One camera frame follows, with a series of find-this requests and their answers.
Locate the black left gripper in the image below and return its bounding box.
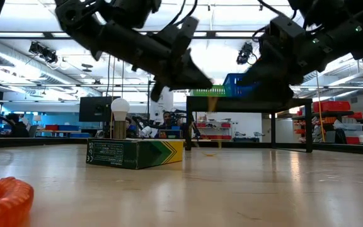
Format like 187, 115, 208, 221
98, 18, 214, 91

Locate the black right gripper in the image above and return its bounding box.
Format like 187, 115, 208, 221
237, 30, 329, 107

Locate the green plastic mesh basket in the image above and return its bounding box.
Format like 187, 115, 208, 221
190, 84, 227, 97

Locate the blue plastic mesh basket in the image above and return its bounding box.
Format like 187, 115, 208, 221
222, 73, 260, 98

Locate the green crayon box landscape print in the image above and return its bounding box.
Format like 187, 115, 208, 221
86, 137, 185, 170

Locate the black perforated metal shelf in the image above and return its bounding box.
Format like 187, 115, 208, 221
185, 96, 314, 153

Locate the black ceiling studio light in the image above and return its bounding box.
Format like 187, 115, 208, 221
235, 41, 255, 66
27, 40, 60, 65

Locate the person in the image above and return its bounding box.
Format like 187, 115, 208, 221
158, 110, 182, 139
125, 117, 138, 138
6, 112, 30, 139

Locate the large red storage bin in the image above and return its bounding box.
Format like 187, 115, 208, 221
311, 100, 352, 114

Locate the black storage shelf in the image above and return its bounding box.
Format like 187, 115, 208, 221
289, 109, 363, 146

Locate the white light bulb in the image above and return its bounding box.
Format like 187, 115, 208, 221
110, 97, 131, 122

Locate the clear storage bin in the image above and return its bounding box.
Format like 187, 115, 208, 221
333, 119, 363, 132

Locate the black background monitor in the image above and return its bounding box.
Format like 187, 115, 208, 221
78, 95, 122, 124

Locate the small blue storage bin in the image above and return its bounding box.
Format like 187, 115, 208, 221
57, 124, 80, 132

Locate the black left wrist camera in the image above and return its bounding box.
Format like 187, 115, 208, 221
164, 16, 200, 62

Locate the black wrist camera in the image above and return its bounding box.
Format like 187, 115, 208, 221
164, 16, 200, 62
268, 15, 308, 44

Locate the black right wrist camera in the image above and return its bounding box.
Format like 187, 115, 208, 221
268, 15, 308, 44

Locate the silver ventilation duct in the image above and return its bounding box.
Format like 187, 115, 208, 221
0, 38, 104, 97
294, 47, 363, 92

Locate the black ceiling rail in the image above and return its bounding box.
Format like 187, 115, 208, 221
0, 30, 264, 40

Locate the orange coil hair tie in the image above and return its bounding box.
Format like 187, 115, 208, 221
0, 176, 35, 227

